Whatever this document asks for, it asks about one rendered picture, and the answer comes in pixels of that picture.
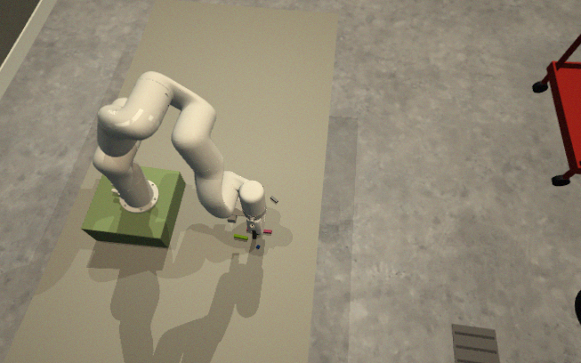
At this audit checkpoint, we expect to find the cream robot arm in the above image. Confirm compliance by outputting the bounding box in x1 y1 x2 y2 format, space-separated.
93 71 267 223

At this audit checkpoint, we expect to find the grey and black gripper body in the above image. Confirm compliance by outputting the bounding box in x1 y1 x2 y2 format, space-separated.
246 209 267 235

